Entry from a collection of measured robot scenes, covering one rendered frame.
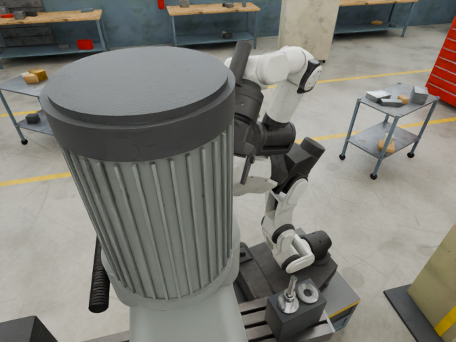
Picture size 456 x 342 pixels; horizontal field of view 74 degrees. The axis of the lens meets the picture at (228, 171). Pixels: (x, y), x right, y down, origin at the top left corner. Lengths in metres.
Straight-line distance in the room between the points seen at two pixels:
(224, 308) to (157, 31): 7.92
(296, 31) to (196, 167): 6.55
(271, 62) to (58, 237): 2.97
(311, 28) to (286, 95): 5.92
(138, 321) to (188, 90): 0.47
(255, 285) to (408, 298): 1.39
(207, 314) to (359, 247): 2.62
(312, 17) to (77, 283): 5.96
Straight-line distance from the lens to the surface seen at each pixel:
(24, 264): 3.33
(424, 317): 2.94
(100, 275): 0.67
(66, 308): 2.90
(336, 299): 2.30
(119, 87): 0.32
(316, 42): 7.01
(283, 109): 1.02
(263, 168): 1.18
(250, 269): 2.08
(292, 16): 6.73
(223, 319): 0.63
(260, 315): 1.57
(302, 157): 1.41
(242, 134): 0.65
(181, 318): 0.64
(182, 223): 0.35
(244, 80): 0.70
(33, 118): 4.72
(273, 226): 1.65
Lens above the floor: 2.33
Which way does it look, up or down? 39 degrees down
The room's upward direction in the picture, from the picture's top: straight up
